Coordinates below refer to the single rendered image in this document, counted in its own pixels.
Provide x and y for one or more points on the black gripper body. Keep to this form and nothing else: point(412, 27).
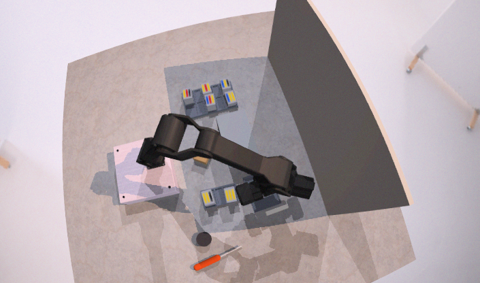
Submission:
point(247, 194)

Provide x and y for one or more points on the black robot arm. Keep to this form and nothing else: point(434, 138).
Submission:
point(275, 174)

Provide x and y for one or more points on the orange-handled screwdriver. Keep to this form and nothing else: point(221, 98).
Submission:
point(211, 260)

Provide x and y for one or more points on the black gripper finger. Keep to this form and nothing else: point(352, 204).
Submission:
point(252, 184)

